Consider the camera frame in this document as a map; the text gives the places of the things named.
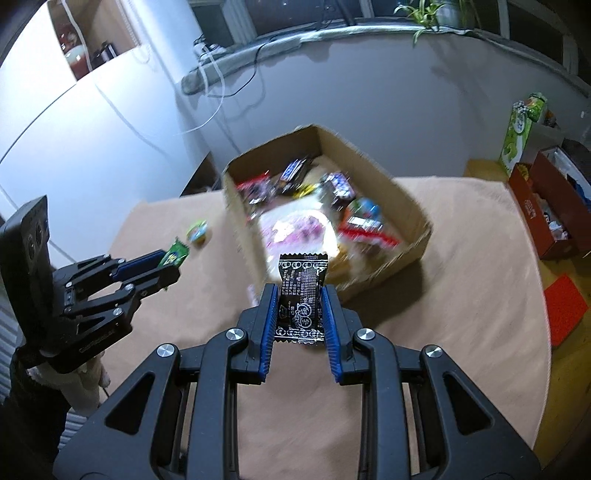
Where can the red round jar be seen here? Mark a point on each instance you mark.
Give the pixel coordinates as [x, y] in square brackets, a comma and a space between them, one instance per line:
[73, 50]

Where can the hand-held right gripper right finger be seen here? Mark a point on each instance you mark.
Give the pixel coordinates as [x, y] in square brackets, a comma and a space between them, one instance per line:
[332, 332]

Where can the person's left forearm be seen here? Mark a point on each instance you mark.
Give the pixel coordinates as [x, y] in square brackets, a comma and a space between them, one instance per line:
[27, 415]

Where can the green jelly cup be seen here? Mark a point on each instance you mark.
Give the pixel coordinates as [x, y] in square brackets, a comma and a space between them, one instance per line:
[198, 233]

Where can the yellow candy wrapper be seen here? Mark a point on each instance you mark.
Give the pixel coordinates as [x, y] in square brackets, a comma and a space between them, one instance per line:
[307, 190]

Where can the blue brown chocolate bar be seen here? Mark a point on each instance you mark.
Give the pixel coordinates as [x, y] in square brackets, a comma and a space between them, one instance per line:
[337, 182]
[293, 170]

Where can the red sponge pad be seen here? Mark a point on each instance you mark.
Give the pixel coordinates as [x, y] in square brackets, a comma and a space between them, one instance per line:
[565, 309]

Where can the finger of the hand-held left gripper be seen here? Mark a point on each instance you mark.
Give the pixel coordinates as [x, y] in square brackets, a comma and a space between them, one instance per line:
[152, 281]
[138, 265]

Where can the potted spider plant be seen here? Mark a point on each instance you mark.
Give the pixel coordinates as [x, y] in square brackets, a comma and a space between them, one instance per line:
[427, 11]

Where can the person's left hand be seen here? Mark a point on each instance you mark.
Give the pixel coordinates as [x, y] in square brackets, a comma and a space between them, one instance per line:
[83, 387]

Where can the black small appliance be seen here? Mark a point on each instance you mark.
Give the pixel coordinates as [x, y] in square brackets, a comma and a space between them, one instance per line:
[104, 54]

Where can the green drink carton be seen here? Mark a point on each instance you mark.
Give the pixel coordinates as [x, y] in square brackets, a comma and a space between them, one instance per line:
[517, 138]

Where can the cardboard box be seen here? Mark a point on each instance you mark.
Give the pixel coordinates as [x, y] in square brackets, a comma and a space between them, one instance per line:
[249, 249]

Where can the red clear snack packet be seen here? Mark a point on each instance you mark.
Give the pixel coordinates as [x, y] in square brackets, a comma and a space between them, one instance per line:
[256, 189]

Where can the green snack packet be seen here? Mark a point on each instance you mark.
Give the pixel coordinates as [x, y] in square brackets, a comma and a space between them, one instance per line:
[175, 253]

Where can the white power strip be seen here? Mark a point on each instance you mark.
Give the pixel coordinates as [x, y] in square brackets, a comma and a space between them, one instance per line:
[207, 47]

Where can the blue green snack cup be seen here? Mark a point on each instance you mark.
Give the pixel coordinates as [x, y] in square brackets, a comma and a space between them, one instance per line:
[364, 208]

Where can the open red box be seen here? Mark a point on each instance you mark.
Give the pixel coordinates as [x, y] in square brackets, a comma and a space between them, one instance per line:
[554, 184]

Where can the black patterned candy wrapper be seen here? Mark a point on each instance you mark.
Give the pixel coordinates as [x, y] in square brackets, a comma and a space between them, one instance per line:
[300, 295]

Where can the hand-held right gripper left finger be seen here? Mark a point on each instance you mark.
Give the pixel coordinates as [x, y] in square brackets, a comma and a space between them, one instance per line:
[268, 332]

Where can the sliced bread packet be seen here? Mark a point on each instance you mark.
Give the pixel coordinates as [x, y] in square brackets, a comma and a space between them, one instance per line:
[300, 230]

